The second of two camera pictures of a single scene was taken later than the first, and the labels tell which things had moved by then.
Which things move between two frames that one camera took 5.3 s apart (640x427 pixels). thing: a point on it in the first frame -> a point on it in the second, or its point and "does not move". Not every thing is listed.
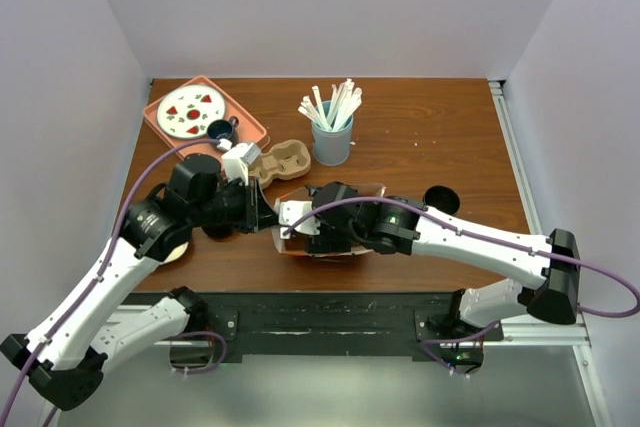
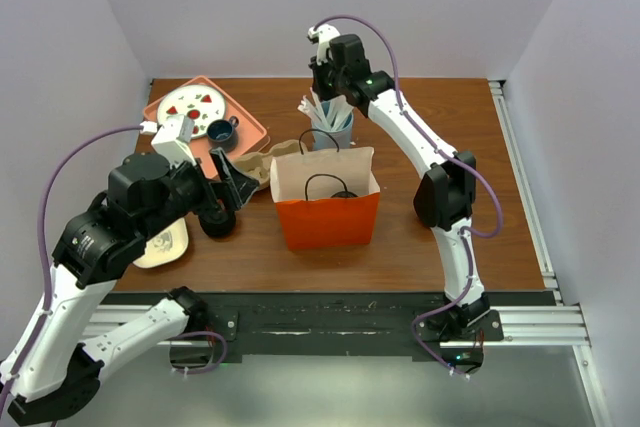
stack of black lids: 218,231 does not move
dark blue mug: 223,129 does not move
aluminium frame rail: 532,333 does not move
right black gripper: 326,242 -> 322,93
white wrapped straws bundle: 345,100 does not move
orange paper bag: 379,190 -> 326,199
